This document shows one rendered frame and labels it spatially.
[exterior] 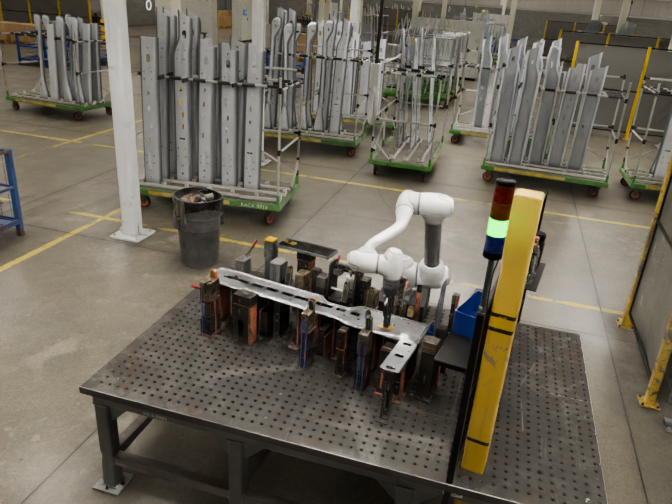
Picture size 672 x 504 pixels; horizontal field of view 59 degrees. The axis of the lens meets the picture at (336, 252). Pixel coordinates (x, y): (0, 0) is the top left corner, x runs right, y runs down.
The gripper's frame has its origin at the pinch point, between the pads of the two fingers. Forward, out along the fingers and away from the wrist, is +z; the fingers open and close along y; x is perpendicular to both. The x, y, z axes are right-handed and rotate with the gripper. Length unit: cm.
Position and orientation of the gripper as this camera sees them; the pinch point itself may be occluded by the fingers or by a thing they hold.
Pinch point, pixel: (387, 320)
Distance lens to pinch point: 318.0
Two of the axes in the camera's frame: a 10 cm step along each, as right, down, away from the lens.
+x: 9.0, 2.3, -3.7
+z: -0.6, 9.1, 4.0
